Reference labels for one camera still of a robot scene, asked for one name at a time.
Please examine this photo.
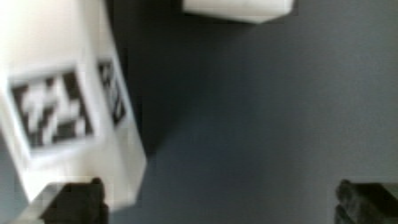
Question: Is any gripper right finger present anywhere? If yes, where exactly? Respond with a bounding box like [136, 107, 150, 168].
[335, 180, 398, 224]

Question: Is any white table leg lying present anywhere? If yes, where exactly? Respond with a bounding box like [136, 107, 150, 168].
[0, 0, 146, 210]

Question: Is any white table leg far left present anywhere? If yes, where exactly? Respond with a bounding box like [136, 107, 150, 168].
[184, 0, 295, 24]

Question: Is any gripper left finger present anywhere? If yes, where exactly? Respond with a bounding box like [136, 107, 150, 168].
[11, 177, 112, 224]

